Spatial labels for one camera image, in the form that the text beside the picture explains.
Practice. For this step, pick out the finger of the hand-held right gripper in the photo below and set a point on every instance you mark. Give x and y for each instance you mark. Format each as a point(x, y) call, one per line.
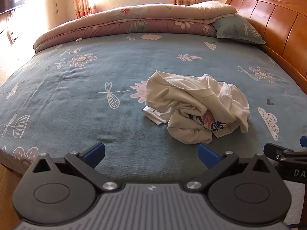
point(304, 141)
point(271, 149)

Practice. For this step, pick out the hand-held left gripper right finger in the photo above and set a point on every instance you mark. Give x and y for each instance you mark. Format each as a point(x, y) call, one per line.
point(208, 157)

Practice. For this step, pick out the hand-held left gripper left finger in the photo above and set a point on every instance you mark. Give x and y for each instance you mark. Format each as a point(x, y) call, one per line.
point(96, 152)

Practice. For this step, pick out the white printed sweatshirt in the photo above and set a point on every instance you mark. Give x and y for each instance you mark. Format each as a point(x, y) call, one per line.
point(182, 93)

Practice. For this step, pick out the person's grey trousers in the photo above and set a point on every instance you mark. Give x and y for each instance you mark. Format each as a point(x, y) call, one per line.
point(297, 203)

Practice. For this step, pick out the wooden headboard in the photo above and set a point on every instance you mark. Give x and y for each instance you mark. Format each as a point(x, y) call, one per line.
point(275, 19)

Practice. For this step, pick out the green floral pillow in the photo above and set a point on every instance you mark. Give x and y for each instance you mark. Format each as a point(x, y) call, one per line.
point(235, 28)

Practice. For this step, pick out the pink floral folded quilt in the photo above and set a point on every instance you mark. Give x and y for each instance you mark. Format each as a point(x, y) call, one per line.
point(120, 16)

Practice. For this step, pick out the white power strip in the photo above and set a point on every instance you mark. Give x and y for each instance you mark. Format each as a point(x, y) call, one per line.
point(10, 37)

